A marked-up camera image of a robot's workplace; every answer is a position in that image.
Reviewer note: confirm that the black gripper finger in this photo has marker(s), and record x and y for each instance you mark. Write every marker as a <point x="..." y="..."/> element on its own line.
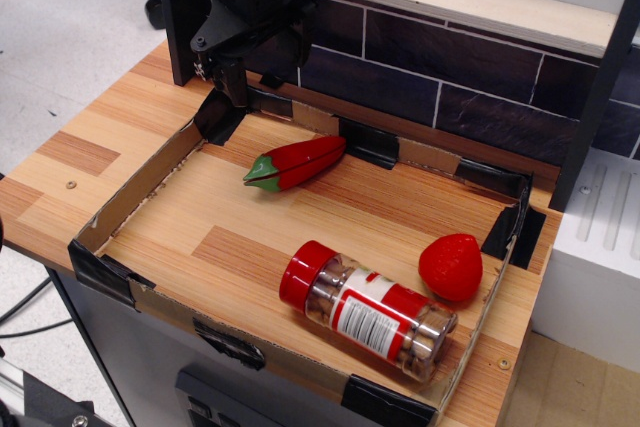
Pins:
<point x="292" y="50"/>
<point x="230" y="77"/>

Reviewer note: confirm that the clear spice bottle red lid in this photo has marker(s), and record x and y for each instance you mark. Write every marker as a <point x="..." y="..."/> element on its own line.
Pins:
<point x="385" y="318"/>

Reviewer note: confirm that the cardboard fence with black tape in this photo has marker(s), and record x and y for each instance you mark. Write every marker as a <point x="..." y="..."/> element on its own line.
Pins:
<point x="197" y="258"/>

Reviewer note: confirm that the black office chair caster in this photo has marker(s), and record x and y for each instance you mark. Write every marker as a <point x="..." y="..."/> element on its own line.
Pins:
<point x="154" y="13"/>

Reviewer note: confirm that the red toy chili pepper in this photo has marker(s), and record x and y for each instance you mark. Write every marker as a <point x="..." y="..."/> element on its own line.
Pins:
<point x="288" y="166"/>

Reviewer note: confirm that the dark brick tile backsplash panel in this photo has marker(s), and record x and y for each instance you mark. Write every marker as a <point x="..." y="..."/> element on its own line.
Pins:
<point x="511" y="94"/>

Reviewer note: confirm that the red toy strawberry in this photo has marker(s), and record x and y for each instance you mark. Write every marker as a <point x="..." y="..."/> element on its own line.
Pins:
<point x="451" y="267"/>

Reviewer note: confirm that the black control box with switches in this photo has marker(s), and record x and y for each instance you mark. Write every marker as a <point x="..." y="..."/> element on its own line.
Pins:
<point x="208" y="406"/>

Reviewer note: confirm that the white ribbed sink unit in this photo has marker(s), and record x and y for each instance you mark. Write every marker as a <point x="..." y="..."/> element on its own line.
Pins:
<point x="589" y="297"/>

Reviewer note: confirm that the black vertical post left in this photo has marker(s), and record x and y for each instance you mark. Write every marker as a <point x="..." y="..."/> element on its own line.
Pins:
<point x="183" y="18"/>

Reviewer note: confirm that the black vertical post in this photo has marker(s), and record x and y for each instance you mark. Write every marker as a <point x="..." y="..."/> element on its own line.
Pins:
<point x="183" y="18"/>
<point x="596" y="103"/>

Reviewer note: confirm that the black vertical post right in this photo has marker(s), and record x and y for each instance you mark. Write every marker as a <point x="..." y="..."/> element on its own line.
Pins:
<point x="596" y="103"/>

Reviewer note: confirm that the aluminium frame bracket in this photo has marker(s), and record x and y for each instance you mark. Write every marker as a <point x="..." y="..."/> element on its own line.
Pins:
<point x="27" y="401"/>

